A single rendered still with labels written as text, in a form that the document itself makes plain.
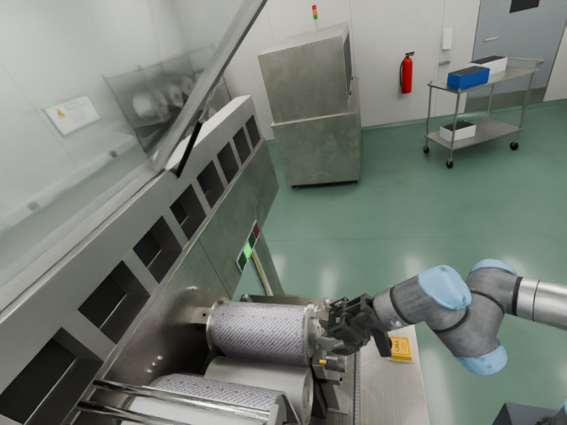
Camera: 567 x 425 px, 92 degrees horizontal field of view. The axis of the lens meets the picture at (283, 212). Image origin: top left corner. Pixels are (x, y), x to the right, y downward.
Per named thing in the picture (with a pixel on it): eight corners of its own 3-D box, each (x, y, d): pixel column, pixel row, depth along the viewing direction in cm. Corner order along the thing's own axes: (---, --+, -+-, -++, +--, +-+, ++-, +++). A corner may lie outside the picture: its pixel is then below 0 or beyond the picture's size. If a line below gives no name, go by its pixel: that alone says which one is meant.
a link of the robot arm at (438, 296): (479, 319, 43) (441, 277, 43) (417, 338, 49) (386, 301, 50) (475, 289, 49) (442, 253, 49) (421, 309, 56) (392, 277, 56)
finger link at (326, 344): (305, 336, 67) (331, 323, 62) (322, 347, 68) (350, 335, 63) (303, 348, 64) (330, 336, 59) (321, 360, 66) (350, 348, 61)
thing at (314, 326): (321, 318, 74) (320, 349, 71) (314, 318, 75) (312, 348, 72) (315, 314, 68) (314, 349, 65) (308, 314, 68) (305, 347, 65)
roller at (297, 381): (308, 435, 64) (299, 416, 57) (213, 416, 72) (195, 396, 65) (315, 380, 73) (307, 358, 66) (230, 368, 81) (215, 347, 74)
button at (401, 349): (412, 361, 91) (412, 357, 90) (389, 358, 93) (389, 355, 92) (408, 341, 96) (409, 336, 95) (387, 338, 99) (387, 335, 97)
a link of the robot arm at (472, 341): (521, 330, 49) (479, 283, 50) (504, 384, 43) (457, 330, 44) (479, 330, 56) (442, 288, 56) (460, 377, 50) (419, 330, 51)
